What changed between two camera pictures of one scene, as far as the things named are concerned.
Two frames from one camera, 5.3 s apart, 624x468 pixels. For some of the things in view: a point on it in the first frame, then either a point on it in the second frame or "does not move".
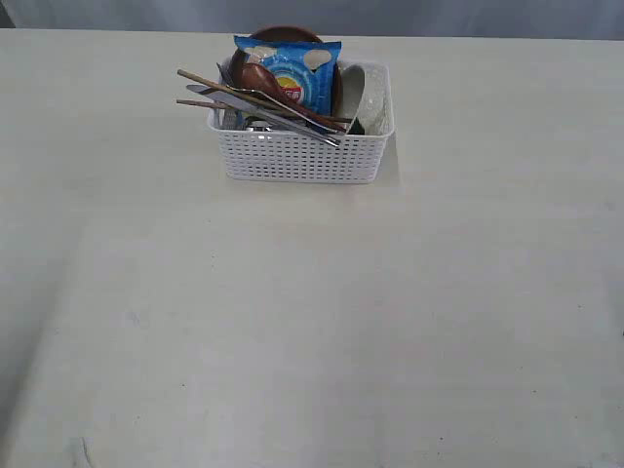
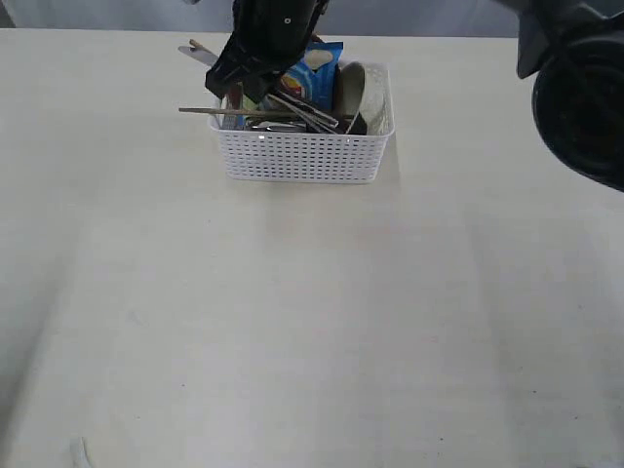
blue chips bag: (303, 67) does not move
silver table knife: (250, 107) -> (206, 58)
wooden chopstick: (205, 103) -> (240, 111)
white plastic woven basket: (357, 157) does not move
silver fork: (226, 83) -> (321, 119)
